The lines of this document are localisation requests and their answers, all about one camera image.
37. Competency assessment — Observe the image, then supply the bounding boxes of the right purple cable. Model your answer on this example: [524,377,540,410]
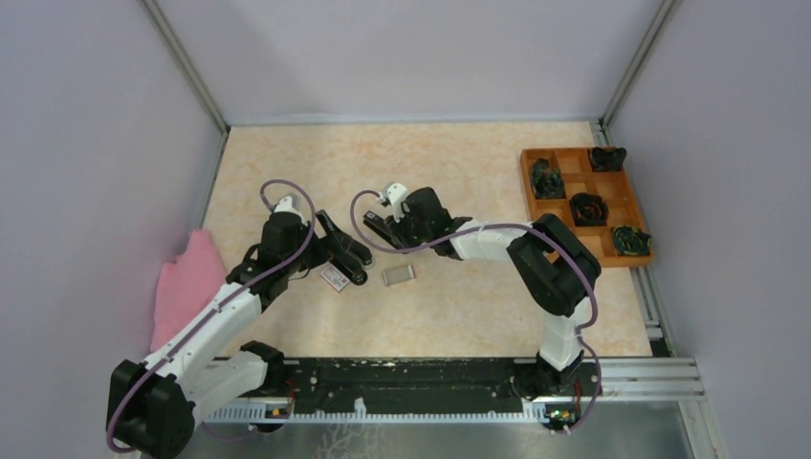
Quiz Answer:
[350,189,603,435]

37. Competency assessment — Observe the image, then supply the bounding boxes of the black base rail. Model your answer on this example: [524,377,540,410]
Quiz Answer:
[248,357,602,415]

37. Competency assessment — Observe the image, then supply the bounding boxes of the red white staple box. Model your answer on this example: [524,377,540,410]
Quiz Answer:
[319,264,350,293]

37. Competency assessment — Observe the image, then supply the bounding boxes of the wooden compartment tray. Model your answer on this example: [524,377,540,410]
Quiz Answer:
[520,147,653,268]

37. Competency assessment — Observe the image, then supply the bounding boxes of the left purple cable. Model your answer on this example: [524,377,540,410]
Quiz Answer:
[104,180,318,454]

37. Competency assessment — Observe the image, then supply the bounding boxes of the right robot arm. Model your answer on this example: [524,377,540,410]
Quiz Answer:
[352,183,602,396]

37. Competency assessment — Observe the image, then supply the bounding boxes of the dark clip bundle bottom right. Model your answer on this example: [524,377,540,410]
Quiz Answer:
[611,225,652,257]

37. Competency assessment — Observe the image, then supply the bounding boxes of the pink cloth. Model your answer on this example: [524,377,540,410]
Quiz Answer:
[149,229,227,352]

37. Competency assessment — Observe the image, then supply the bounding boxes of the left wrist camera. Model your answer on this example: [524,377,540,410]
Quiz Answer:
[272,193,302,218]

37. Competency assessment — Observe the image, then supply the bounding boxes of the purple cable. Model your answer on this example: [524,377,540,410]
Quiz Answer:
[350,189,603,435]
[104,180,318,454]

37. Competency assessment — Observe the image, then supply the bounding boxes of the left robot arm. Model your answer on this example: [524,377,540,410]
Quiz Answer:
[105,208,328,458]

